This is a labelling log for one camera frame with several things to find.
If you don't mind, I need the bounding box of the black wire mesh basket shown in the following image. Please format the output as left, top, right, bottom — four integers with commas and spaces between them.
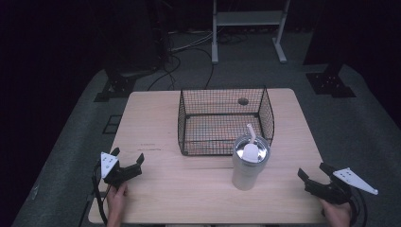
177, 86, 275, 157

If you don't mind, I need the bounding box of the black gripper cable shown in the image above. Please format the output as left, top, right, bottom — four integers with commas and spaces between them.
347, 186, 369, 227
91, 162, 110, 227

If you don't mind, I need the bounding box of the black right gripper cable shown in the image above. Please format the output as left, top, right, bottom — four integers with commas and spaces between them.
347, 186, 369, 227

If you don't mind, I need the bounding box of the person's left hand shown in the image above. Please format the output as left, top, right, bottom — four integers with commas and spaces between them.
106, 182, 129, 221

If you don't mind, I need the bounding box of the black stand with flat base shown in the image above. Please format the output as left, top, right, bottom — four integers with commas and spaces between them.
303, 46, 357, 99
93, 60, 159, 103

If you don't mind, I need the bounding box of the black floor cable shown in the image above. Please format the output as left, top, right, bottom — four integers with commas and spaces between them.
169, 46, 216, 91
147, 53, 183, 93

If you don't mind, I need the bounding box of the silver tumbler with white straw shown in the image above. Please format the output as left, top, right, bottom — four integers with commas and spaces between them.
231, 123, 271, 192

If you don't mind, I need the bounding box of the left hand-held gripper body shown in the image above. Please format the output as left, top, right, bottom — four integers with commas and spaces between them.
99, 151, 144, 191

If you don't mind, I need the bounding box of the person's right hand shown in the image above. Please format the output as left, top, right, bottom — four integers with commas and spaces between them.
320, 200, 353, 227

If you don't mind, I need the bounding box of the white metal stand frame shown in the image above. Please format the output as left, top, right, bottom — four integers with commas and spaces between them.
211, 0, 292, 65

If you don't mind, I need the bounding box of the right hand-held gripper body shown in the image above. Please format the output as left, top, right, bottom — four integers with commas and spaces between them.
304, 166, 379, 205

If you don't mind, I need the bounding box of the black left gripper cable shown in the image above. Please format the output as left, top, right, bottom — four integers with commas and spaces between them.
91, 162, 110, 227

